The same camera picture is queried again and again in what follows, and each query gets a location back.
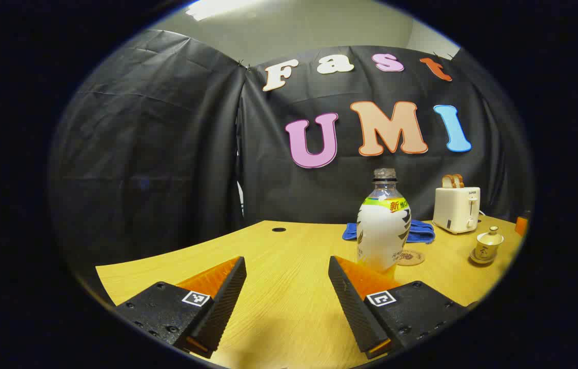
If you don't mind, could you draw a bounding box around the cream ceramic saucer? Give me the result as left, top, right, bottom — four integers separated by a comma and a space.
470, 249, 497, 265

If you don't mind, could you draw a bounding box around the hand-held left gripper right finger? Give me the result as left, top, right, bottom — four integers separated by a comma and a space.
328, 255, 471, 359

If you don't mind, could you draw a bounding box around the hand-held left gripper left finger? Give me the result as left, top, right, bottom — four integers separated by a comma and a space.
114, 256, 247, 359

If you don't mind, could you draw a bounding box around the cream ceramic teacup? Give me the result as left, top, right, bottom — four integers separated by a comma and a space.
475, 242, 501, 260

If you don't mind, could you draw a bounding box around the blue towel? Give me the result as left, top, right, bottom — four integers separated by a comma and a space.
342, 219, 436, 244

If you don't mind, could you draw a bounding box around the ceiling light strip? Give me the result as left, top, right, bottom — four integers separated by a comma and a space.
185, 0, 271, 22

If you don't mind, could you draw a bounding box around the clear water bottle white label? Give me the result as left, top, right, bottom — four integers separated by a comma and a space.
356, 168, 412, 277

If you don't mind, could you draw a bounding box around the white toaster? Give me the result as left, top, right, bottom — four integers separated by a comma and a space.
432, 187, 481, 235

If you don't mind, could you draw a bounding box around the black backdrop cloth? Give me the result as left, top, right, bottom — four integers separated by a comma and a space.
48, 29, 534, 303

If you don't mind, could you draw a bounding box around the cream teacup lid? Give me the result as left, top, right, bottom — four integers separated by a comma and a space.
476, 226, 504, 247

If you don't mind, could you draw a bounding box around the round brown coaster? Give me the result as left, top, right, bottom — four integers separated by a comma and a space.
395, 250, 426, 266

